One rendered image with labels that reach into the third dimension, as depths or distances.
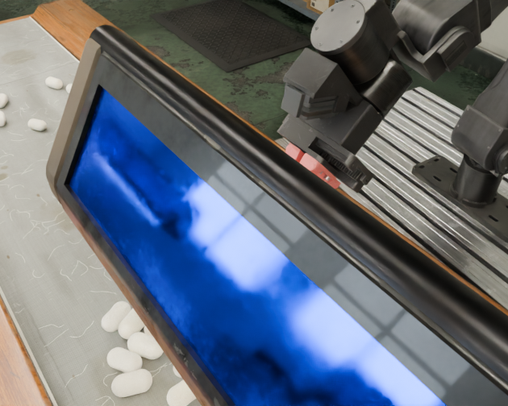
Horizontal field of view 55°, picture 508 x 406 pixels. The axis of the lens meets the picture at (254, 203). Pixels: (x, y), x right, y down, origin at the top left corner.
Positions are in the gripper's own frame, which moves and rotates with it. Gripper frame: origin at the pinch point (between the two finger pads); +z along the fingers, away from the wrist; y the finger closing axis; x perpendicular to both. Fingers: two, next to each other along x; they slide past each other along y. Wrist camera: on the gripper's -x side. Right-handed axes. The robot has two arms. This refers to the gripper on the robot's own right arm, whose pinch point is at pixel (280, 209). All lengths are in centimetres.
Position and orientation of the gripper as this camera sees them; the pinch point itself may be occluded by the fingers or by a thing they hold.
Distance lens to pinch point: 54.9
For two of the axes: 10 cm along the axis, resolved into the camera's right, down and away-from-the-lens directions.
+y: 6.1, 5.4, -5.8
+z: -6.1, 7.9, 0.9
